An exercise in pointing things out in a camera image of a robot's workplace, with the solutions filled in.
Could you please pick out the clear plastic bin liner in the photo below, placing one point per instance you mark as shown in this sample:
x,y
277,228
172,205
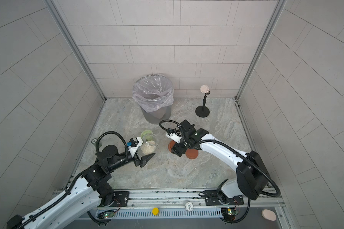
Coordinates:
x,y
153,92

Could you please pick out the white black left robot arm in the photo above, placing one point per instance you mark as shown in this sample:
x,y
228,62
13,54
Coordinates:
x,y
88,190

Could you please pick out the small green can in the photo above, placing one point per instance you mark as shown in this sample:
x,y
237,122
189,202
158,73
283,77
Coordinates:
x,y
94,141

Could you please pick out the pink round pad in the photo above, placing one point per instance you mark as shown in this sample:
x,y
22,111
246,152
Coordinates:
x,y
269,215

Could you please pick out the right circuit board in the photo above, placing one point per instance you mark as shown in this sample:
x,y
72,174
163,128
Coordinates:
x,y
229,215

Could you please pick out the left circuit board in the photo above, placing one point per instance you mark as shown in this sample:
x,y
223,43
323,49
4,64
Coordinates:
x,y
106,215

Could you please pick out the black microphone stand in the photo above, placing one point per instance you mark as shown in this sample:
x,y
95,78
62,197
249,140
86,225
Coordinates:
x,y
203,111

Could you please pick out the green lidded rice jar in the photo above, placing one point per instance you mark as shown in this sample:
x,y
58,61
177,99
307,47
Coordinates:
x,y
145,132

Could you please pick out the aluminium rail frame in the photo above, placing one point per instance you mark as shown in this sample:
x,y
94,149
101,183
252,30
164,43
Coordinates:
x,y
170,202

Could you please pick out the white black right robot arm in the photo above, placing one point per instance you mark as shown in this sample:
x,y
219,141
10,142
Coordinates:
x,y
251,172

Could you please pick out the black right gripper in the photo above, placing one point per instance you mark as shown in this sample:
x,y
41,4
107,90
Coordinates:
x,y
176,150

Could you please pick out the red lidded rice jar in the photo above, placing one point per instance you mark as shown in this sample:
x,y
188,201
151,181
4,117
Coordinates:
x,y
150,143

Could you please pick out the metal mesh waste bin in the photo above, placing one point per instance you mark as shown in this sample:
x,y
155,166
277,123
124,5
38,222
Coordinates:
x,y
157,116

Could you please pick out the yellow round button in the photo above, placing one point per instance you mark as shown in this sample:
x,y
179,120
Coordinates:
x,y
155,211

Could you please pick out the aluminium corner profile right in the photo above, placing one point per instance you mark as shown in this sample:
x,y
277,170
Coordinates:
x,y
268,31

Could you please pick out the aluminium corner profile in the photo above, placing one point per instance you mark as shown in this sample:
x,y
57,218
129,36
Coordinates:
x,y
268,31
71,42

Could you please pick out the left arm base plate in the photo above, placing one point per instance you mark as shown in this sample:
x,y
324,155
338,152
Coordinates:
x,y
116,199

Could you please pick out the aluminium corner profile left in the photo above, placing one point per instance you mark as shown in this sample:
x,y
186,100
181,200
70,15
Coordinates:
x,y
71,42

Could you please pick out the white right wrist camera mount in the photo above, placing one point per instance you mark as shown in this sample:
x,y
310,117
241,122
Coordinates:
x,y
173,136

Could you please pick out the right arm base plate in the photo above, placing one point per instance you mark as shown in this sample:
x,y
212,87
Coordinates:
x,y
215,198

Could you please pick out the circuit board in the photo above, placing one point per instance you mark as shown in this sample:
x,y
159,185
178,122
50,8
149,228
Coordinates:
x,y
229,215
106,215

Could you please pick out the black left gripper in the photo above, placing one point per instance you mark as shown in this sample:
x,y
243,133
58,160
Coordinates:
x,y
143,161

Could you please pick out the red jar lid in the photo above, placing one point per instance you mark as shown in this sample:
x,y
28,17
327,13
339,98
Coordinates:
x,y
192,153
170,146

